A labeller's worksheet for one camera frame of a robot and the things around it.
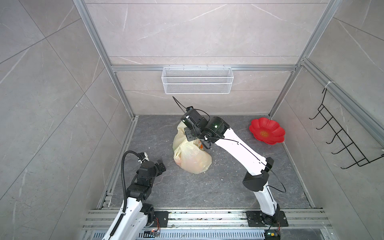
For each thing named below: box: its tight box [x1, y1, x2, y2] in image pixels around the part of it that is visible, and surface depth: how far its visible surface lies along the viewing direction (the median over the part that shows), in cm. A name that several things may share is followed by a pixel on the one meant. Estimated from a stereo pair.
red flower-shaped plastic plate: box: [249, 117, 286, 145], surface depth 112 cm
